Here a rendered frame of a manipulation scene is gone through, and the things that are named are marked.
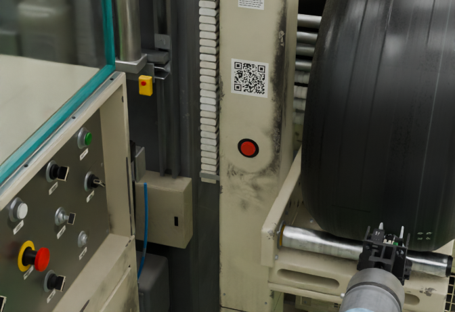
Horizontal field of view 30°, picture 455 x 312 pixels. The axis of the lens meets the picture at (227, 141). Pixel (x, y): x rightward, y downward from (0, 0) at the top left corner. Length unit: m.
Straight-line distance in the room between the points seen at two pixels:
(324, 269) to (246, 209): 0.22
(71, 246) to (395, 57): 0.68
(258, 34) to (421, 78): 0.36
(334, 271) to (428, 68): 0.51
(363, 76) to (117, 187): 0.56
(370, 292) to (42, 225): 0.57
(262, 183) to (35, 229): 0.53
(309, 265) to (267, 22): 0.50
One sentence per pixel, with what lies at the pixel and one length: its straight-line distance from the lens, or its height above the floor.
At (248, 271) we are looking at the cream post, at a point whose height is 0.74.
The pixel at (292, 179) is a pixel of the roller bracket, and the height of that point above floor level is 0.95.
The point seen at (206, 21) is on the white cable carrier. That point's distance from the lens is 1.66.
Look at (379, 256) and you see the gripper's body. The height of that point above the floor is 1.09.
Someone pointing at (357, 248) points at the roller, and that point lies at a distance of 1.73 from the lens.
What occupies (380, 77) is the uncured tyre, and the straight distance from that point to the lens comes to 1.43.
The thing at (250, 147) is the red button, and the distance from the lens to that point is 1.73.
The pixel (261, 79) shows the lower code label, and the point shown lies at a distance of 1.66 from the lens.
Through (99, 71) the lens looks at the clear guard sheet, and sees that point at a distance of 1.55.
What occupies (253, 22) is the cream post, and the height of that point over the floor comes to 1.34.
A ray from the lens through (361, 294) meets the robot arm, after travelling 1.29.
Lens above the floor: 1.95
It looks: 30 degrees down
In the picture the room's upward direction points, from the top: straight up
